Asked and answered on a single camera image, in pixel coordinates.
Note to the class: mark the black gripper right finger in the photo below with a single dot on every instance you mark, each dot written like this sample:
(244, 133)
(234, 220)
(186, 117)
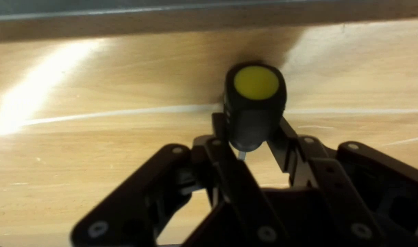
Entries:
(354, 193)

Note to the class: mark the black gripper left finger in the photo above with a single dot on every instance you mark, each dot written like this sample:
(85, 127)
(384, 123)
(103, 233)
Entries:
(226, 183)

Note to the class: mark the stubby black yellow screwdriver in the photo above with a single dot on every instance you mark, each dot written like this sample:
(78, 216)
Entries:
(255, 104)

